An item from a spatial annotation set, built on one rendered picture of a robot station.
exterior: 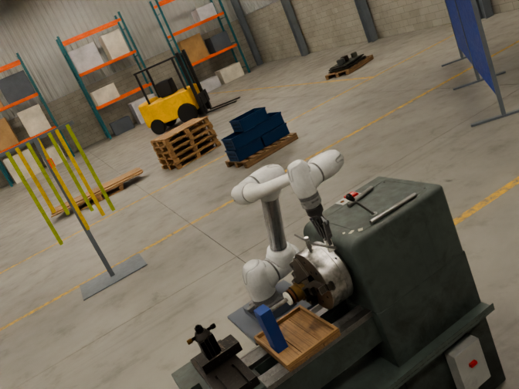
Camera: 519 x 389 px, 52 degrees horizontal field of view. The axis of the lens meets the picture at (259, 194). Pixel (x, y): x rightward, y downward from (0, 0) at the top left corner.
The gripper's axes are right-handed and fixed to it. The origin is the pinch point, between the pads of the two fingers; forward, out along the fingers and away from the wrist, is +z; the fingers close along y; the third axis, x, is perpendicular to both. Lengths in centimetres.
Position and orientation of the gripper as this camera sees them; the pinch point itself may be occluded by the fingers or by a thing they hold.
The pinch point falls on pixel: (329, 244)
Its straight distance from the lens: 240.5
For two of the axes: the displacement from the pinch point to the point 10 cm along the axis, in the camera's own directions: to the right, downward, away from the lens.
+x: 8.1, -4.8, 3.3
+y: 4.3, 1.1, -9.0
